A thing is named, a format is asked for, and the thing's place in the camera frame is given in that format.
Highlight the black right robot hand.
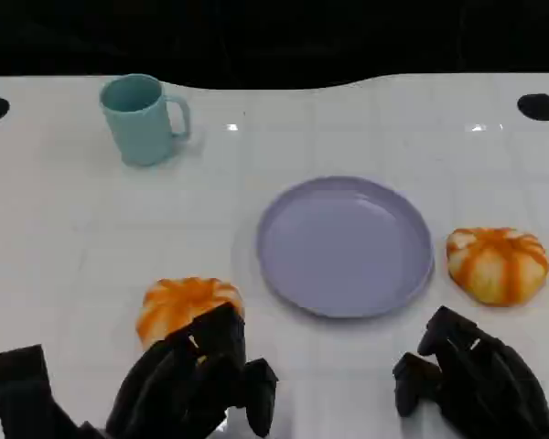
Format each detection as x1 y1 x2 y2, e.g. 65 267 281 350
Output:
392 305 549 439

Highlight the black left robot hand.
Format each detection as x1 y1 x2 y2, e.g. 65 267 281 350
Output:
104 303 279 439

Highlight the orange white toy bread roll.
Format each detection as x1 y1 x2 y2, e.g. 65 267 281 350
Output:
446 227 549 307
135 276 245 352

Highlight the lilac plate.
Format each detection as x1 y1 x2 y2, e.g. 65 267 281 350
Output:
255 176 436 320

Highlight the pale green mug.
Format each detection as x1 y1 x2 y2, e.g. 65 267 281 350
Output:
99 73 192 168

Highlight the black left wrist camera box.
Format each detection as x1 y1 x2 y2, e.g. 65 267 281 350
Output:
0 344 107 439

